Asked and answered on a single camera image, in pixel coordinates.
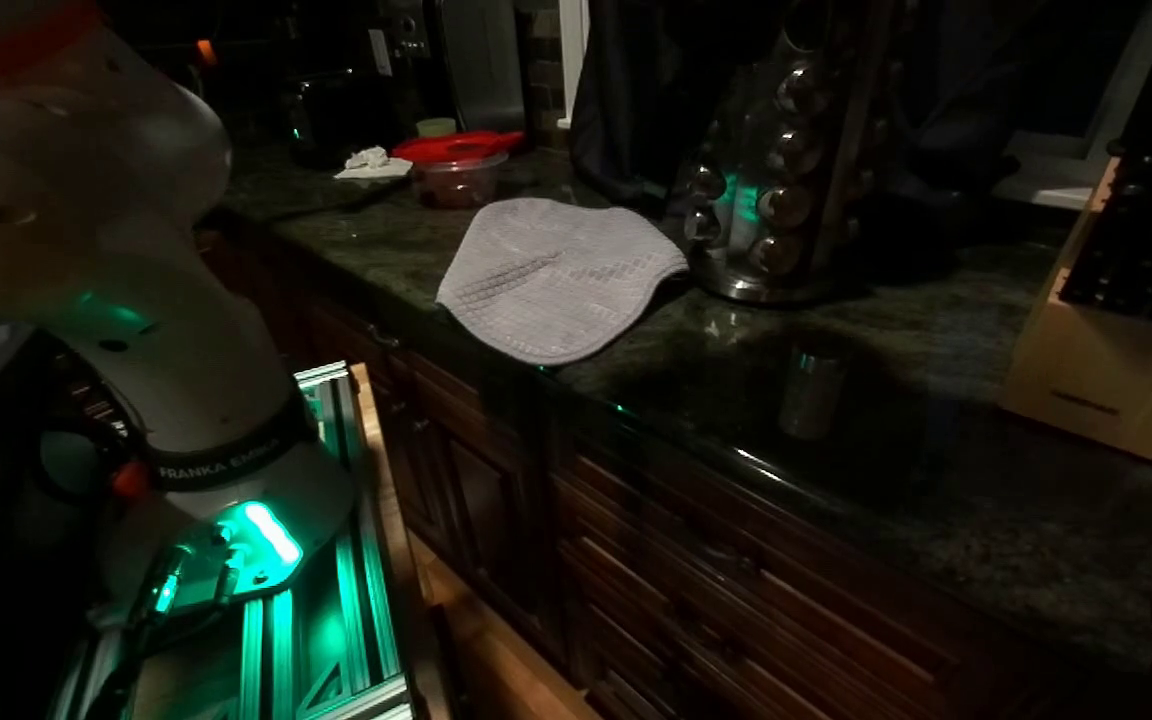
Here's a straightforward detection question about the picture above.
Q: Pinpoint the dark wooden kitchen cabinet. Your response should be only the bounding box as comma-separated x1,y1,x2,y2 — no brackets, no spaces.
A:
196,217,1152,720

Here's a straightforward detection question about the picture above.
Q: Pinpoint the grey waffle dish cloth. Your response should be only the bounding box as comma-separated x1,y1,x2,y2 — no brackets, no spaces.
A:
431,191,695,371

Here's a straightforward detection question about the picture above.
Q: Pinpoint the wooden base board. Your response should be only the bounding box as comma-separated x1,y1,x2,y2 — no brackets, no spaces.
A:
345,358,454,720

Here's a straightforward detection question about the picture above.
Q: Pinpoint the small glass spice jar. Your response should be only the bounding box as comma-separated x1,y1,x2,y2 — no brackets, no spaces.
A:
775,334,857,445

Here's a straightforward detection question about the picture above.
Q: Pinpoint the black curtain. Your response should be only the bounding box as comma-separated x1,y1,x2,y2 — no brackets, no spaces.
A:
563,0,791,209

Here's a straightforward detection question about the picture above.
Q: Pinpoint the red lidded plastic container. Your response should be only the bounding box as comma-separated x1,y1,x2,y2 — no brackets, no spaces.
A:
388,123,532,212

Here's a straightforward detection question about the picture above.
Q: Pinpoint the white crumpled cloth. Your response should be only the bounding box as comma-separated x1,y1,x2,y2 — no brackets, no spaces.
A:
326,141,419,186

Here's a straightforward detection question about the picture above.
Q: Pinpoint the red round button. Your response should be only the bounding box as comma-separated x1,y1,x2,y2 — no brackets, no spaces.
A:
109,456,157,502

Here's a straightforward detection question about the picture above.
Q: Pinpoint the dark countertop appliance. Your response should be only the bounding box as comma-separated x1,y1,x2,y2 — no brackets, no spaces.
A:
263,35,397,170

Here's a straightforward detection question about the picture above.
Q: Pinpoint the aluminium profile mounting frame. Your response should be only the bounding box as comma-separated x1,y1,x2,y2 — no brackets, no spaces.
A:
42,357,415,720

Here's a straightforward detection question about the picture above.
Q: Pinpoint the chrome carousel spice rack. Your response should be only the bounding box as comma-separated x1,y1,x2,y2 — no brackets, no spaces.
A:
667,18,877,306

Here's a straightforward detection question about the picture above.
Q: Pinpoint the grey upright appliance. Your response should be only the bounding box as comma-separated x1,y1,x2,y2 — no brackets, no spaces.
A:
431,0,532,134

